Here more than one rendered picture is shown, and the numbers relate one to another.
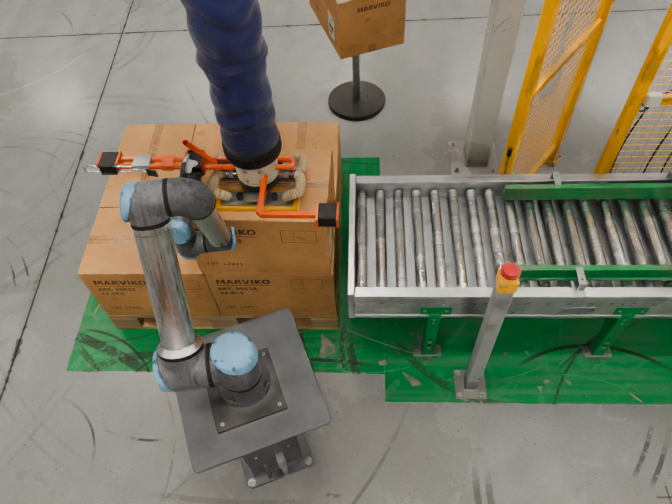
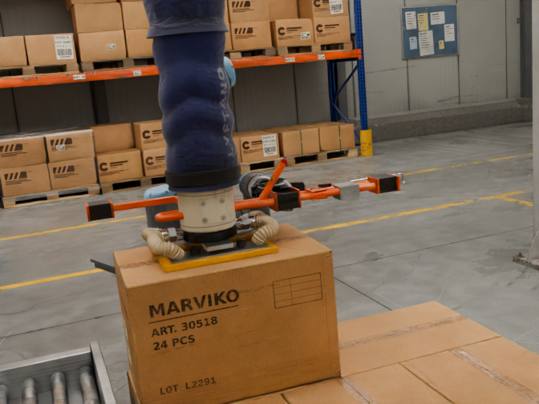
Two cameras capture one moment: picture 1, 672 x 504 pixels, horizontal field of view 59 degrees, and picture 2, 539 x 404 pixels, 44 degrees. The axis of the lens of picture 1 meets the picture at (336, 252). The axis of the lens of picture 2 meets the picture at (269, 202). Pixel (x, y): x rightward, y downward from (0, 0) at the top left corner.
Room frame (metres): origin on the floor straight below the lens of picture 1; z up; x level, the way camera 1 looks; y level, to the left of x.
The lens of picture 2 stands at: (3.55, -0.36, 1.50)
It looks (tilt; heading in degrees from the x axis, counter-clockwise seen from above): 12 degrees down; 156
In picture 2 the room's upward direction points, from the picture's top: 5 degrees counter-clockwise
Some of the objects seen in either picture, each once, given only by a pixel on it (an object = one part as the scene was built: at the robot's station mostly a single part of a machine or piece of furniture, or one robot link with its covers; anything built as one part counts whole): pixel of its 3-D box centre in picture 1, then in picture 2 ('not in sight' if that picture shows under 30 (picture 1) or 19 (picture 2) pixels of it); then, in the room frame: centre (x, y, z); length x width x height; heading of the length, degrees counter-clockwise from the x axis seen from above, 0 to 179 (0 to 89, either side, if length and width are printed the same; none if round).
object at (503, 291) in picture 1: (486, 338); not in sight; (1.09, -0.61, 0.50); 0.07 x 0.07 x 1.00; 85
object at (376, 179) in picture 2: (110, 161); (383, 183); (1.74, 0.88, 1.08); 0.08 x 0.07 x 0.05; 83
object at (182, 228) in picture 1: (180, 224); (254, 186); (1.39, 0.57, 1.07); 0.12 x 0.09 x 0.10; 175
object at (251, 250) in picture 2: not in sight; (218, 250); (1.76, 0.28, 0.97); 0.34 x 0.10 x 0.05; 83
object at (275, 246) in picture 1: (264, 212); (224, 311); (1.67, 0.30, 0.75); 0.60 x 0.40 x 0.40; 83
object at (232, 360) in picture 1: (234, 360); (164, 207); (0.87, 0.38, 0.95); 0.17 x 0.15 x 0.18; 94
